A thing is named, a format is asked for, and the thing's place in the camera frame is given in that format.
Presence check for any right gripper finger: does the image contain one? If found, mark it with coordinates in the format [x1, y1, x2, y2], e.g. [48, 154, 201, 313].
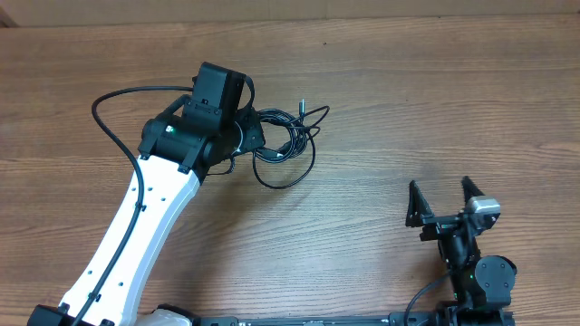
[461, 176, 484, 202]
[405, 180, 434, 227]

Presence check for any black usb cable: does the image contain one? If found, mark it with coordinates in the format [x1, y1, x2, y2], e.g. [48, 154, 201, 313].
[251, 99, 331, 190]

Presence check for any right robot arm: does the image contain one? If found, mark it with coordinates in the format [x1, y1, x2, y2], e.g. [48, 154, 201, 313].
[402, 176, 517, 325]

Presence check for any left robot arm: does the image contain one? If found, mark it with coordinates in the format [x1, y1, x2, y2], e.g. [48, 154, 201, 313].
[28, 62, 263, 325]

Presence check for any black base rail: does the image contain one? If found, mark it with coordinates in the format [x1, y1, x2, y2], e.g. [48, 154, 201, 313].
[193, 312, 405, 326]

